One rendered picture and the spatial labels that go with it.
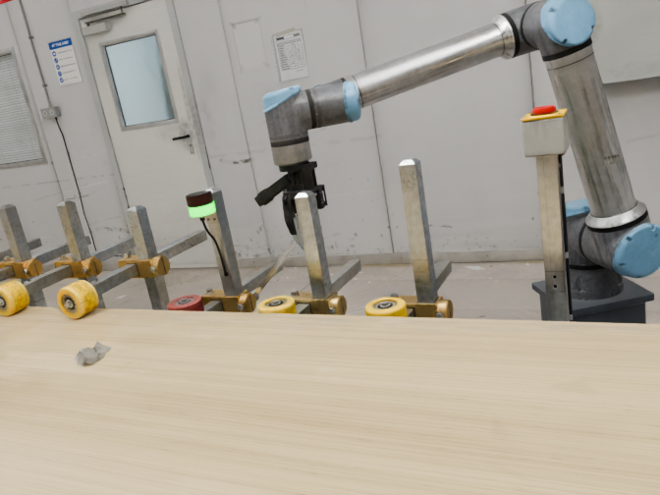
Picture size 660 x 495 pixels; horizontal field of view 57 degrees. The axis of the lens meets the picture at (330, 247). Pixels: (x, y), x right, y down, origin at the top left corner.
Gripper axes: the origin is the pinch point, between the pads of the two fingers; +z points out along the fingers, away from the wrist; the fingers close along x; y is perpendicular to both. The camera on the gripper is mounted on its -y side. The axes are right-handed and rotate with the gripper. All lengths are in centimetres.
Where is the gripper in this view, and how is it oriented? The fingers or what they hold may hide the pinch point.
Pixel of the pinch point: (301, 245)
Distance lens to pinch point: 148.2
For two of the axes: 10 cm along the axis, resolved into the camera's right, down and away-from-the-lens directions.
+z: 1.7, 9.5, 2.7
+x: 4.2, -3.2, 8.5
